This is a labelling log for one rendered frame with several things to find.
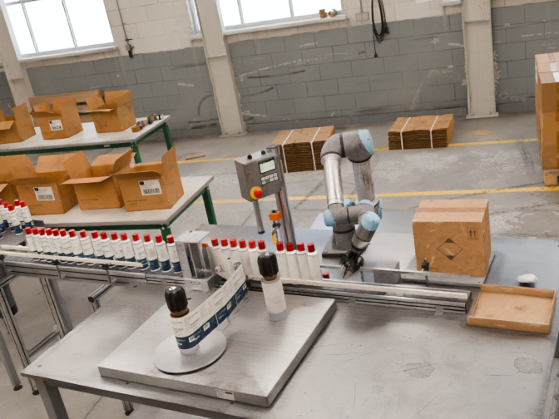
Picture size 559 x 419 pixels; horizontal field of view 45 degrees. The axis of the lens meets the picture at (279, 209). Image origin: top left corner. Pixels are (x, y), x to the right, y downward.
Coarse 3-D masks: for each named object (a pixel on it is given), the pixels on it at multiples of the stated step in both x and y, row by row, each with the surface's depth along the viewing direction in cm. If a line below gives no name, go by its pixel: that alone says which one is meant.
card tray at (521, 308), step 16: (480, 288) 286; (496, 288) 283; (512, 288) 280; (528, 288) 277; (544, 288) 274; (480, 304) 278; (496, 304) 276; (512, 304) 274; (528, 304) 272; (544, 304) 270; (480, 320) 263; (496, 320) 260; (512, 320) 264; (528, 320) 262; (544, 320) 260
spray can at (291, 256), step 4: (288, 244) 304; (292, 244) 304; (288, 248) 304; (292, 248) 304; (288, 252) 305; (292, 252) 305; (288, 256) 305; (292, 256) 305; (296, 256) 306; (288, 260) 306; (292, 260) 305; (296, 260) 306; (288, 264) 308; (292, 264) 306; (296, 264) 307; (292, 268) 307; (296, 268) 307; (292, 272) 308; (296, 272) 308; (292, 276) 309; (296, 276) 309; (296, 284) 310
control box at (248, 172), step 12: (252, 156) 304; (264, 156) 302; (240, 168) 301; (252, 168) 299; (276, 168) 305; (240, 180) 306; (252, 180) 301; (276, 180) 307; (240, 192) 311; (252, 192) 302; (264, 192) 306; (276, 192) 309
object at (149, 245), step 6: (144, 234) 344; (144, 240) 345; (150, 240) 344; (144, 246) 345; (150, 246) 344; (150, 252) 345; (150, 258) 346; (156, 258) 348; (150, 264) 348; (156, 264) 348; (156, 270) 349
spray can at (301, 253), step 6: (300, 246) 302; (300, 252) 303; (306, 252) 303; (300, 258) 303; (306, 258) 304; (300, 264) 305; (306, 264) 305; (300, 270) 307; (306, 270) 306; (300, 276) 309; (306, 276) 307
